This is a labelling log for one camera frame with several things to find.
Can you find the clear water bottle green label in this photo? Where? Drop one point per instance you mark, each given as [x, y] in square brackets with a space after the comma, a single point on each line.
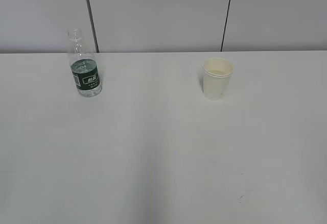
[83, 65]

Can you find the white paper cup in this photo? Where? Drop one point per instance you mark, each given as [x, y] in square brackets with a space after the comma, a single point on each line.
[216, 76]

